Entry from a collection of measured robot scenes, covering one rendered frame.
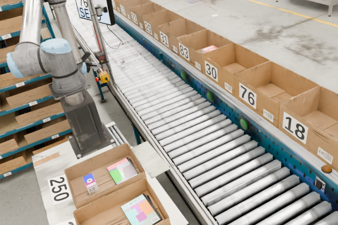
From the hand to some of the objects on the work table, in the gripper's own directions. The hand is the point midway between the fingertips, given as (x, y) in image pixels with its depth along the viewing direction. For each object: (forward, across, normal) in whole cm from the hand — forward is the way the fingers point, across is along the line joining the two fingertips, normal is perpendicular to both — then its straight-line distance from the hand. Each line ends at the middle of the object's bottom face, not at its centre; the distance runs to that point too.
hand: (100, 65), depth 254 cm
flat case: (-8, +107, -26) cm, 111 cm away
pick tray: (-17, +139, -33) cm, 144 cm away
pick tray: (-16, +107, -33) cm, 113 cm away
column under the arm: (-15, +64, -32) cm, 74 cm away
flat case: (-9, +138, -27) cm, 141 cm away
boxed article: (-24, +105, -37) cm, 114 cm away
